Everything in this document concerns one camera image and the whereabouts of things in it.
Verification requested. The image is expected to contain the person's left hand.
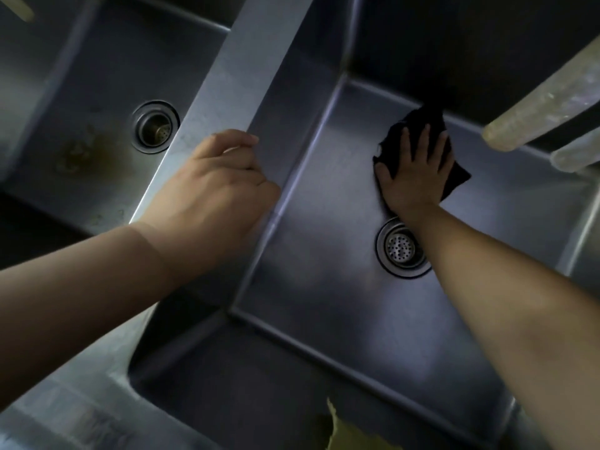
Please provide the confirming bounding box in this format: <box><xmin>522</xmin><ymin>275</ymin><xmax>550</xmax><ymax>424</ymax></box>
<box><xmin>133</xmin><ymin>129</ymin><xmax>282</xmax><ymax>284</ymax></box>

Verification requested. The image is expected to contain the person's right hand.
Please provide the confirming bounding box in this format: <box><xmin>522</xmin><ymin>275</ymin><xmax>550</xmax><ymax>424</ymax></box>
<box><xmin>373</xmin><ymin>124</ymin><xmax>456</xmax><ymax>219</ymax></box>

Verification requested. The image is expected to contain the black cleaning cloth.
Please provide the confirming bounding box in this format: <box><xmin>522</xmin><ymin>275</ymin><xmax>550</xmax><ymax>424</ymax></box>
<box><xmin>372</xmin><ymin>105</ymin><xmax>472</xmax><ymax>216</ymax></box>

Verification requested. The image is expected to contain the person's left forearm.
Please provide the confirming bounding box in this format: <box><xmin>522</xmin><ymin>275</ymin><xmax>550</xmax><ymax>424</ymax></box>
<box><xmin>0</xmin><ymin>223</ymin><xmax>176</xmax><ymax>409</ymax></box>

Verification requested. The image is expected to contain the person's right forearm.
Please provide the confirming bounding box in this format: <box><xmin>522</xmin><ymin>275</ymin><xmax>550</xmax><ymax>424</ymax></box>
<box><xmin>412</xmin><ymin>203</ymin><xmax>600</xmax><ymax>450</ymax></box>

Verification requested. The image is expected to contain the round metal drain strainer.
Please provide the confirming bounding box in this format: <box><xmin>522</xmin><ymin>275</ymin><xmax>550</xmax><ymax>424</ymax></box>
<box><xmin>130</xmin><ymin>100</ymin><xmax>182</xmax><ymax>154</ymax></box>
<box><xmin>374</xmin><ymin>217</ymin><xmax>432</xmax><ymax>279</ymax></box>

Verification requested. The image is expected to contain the stainless steel double sink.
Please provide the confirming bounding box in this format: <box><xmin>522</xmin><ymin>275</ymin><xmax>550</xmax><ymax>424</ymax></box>
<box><xmin>0</xmin><ymin>0</ymin><xmax>600</xmax><ymax>450</ymax></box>

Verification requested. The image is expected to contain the yellow cloth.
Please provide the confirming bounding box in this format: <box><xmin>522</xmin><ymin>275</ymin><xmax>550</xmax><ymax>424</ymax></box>
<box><xmin>325</xmin><ymin>397</ymin><xmax>391</xmax><ymax>450</ymax></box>

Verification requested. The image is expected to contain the pale wooden stick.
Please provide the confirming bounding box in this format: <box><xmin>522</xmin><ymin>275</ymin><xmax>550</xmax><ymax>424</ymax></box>
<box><xmin>0</xmin><ymin>0</ymin><xmax>36</xmax><ymax>22</ymax></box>

